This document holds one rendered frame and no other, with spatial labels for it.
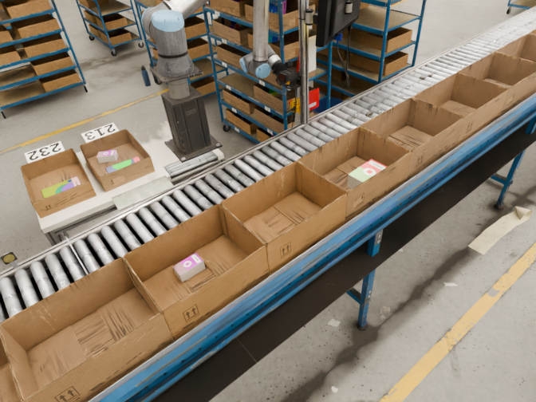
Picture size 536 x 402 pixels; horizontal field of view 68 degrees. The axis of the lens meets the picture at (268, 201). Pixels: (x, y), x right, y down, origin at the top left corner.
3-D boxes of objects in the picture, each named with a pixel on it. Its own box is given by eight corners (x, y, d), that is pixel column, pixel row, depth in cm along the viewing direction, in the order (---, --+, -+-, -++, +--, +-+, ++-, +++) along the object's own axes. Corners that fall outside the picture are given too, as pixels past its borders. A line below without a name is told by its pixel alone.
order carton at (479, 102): (449, 100, 230) (456, 72, 219) (498, 118, 212) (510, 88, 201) (406, 125, 213) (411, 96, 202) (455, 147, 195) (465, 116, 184)
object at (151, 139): (183, 118, 269) (182, 114, 266) (224, 158, 231) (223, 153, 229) (25, 175, 231) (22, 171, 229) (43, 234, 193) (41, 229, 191)
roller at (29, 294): (28, 271, 179) (22, 264, 175) (64, 355, 147) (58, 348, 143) (16, 277, 176) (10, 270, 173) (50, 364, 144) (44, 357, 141)
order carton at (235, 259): (225, 233, 163) (218, 202, 151) (270, 276, 145) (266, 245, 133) (135, 286, 146) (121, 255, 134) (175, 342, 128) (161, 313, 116)
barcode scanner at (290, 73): (277, 88, 232) (277, 70, 225) (292, 84, 238) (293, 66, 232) (284, 92, 227) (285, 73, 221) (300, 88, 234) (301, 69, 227)
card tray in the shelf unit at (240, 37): (213, 32, 327) (211, 19, 321) (243, 23, 340) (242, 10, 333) (240, 45, 302) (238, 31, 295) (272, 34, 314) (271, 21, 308)
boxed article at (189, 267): (175, 273, 148) (171, 266, 145) (198, 260, 152) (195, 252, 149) (182, 283, 144) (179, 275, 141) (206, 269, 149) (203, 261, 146)
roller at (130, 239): (123, 222, 198) (120, 215, 195) (173, 287, 166) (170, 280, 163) (113, 227, 196) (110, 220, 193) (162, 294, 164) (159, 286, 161)
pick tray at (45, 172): (79, 161, 233) (72, 147, 226) (97, 195, 208) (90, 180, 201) (28, 180, 222) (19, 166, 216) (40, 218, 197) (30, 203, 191)
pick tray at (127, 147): (131, 142, 245) (126, 128, 238) (155, 171, 220) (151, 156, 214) (84, 159, 234) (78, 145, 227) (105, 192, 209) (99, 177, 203)
